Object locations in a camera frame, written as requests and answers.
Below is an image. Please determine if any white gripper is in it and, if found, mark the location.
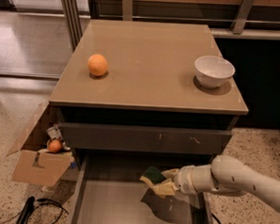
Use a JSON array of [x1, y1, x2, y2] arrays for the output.
[[152, 166, 198, 198]]

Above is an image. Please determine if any green and yellow sponge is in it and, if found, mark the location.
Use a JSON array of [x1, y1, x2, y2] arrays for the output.
[[139, 167, 165, 191]]

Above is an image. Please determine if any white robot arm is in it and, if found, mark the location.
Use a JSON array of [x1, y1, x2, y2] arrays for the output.
[[153, 154, 280, 213]]

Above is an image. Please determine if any open grey middle drawer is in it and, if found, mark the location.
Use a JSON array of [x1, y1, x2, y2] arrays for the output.
[[67, 154, 213, 224]]

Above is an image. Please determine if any grey drawer cabinet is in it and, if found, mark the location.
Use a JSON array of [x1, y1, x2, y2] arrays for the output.
[[49, 20, 247, 163]]

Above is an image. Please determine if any grey top drawer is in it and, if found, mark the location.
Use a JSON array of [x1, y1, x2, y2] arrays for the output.
[[59, 122, 232, 155]]

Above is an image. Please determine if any white ceramic bowl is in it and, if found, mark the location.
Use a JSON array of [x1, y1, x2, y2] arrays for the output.
[[194, 56, 235, 88]]

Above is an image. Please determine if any small orange in box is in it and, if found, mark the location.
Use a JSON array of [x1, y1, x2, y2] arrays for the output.
[[48, 139, 62, 152]]

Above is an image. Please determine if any crumpled wrapper in box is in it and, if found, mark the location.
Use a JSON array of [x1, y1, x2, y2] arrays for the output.
[[46, 124, 63, 140]]

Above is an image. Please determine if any open cardboard box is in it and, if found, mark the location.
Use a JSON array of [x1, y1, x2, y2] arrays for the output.
[[7, 103, 74, 186]]

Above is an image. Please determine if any orange fruit on cabinet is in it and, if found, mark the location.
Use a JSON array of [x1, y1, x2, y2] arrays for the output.
[[87, 54, 109, 77]]

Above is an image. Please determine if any black cable on floor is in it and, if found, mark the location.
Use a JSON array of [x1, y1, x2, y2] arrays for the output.
[[0, 195, 70, 224]]

